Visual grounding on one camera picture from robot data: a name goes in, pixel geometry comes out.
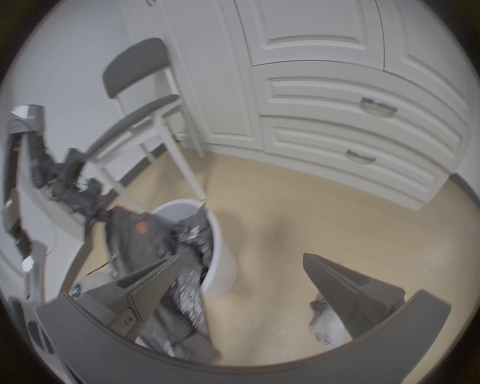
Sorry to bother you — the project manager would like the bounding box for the grey and white chair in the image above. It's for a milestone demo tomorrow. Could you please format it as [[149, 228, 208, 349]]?
[[80, 37, 209, 214]]

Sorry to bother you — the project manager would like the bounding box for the white trash bin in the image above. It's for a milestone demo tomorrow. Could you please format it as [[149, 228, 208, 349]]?
[[150, 199, 238, 299]]

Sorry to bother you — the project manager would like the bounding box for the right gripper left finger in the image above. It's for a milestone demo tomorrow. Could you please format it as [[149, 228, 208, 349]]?
[[109, 254, 184, 334]]

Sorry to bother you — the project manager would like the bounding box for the black plastic bag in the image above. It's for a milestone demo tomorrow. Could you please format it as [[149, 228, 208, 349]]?
[[103, 202, 222, 364]]

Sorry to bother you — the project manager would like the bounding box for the white wardrobe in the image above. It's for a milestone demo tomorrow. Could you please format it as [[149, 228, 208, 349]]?
[[120, 0, 473, 212]]

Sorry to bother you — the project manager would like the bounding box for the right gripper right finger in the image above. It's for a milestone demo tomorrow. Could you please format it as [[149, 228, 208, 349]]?
[[303, 252, 406, 340]]

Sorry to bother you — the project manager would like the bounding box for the white paper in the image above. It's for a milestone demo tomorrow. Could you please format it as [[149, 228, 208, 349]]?
[[308, 305, 347, 351]]

